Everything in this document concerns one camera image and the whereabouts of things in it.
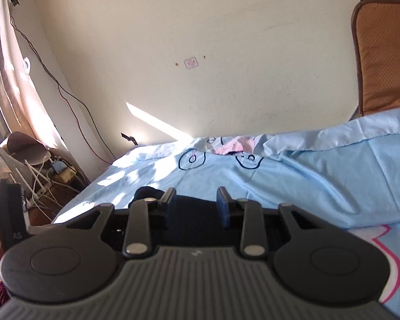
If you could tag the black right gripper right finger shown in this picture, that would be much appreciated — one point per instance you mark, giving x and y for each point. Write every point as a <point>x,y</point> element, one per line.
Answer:
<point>310,257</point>

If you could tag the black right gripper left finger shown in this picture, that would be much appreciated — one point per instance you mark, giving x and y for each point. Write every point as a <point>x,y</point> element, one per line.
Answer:
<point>66,263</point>

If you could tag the dark patterned knit sweater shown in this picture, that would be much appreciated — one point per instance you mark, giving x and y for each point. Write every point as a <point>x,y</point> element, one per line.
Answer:
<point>184,221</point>

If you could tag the light blue cartoon bedsheet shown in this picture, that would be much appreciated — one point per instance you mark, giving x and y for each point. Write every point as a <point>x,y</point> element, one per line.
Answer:
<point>348,175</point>

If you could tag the beige curtain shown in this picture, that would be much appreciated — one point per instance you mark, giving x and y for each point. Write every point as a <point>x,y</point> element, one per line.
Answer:
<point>20,103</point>

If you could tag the brown perforated headboard cushion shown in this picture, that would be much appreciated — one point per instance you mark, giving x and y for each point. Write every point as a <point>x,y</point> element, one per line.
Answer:
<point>375,27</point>

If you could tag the small wall sticker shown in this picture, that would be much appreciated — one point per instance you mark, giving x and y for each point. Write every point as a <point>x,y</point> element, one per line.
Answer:
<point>191,63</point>

